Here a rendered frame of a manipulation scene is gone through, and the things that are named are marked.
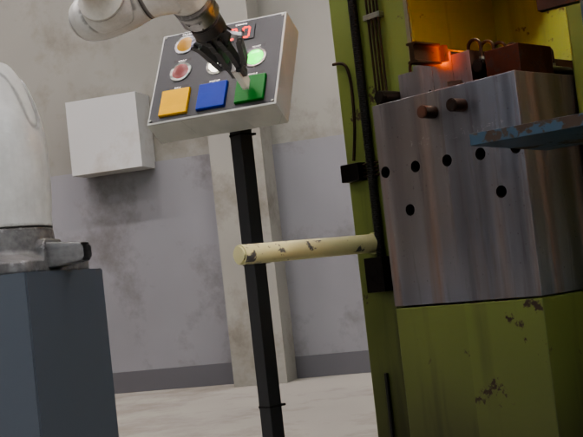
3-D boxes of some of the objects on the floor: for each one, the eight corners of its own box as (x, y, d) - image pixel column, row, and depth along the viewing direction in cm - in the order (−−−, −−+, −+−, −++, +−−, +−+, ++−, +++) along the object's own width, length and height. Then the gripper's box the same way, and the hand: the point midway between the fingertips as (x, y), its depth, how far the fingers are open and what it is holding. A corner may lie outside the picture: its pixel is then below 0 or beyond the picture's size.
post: (281, 512, 262) (232, 70, 267) (270, 511, 265) (222, 74, 270) (292, 508, 264) (245, 70, 270) (282, 507, 267) (234, 74, 273)
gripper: (173, 36, 235) (219, 101, 253) (227, 25, 230) (271, 93, 248) (177, 10, 238) (223, 76, 257) (232, -2, 234) (274, 67, 252)
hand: (240, 75), depth 250 cm, fingers closed
